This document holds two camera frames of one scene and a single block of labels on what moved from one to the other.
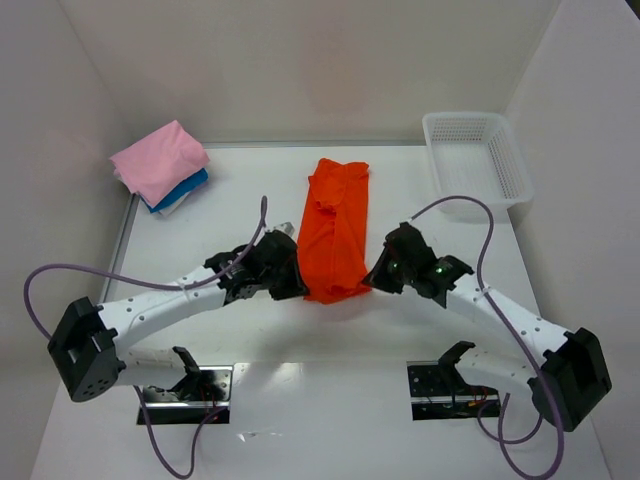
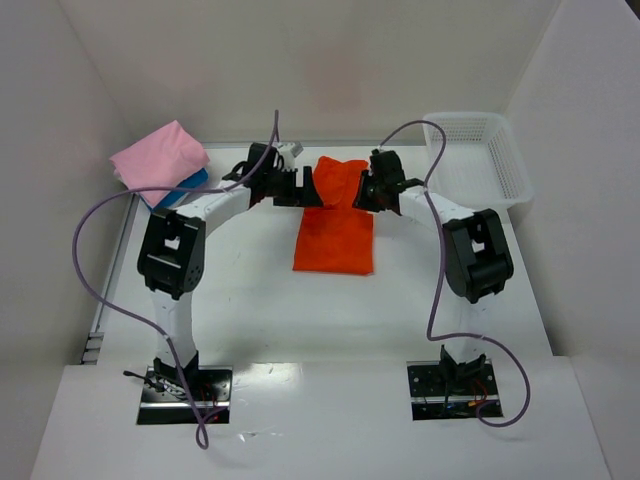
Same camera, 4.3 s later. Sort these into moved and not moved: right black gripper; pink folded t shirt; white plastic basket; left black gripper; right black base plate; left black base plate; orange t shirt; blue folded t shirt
Moved: right black gripper; left black gripper; orange t shirt
Not moved: pink folded t shirt; left black base plate; white plastic basket; blue folded t shirt; right black base plate
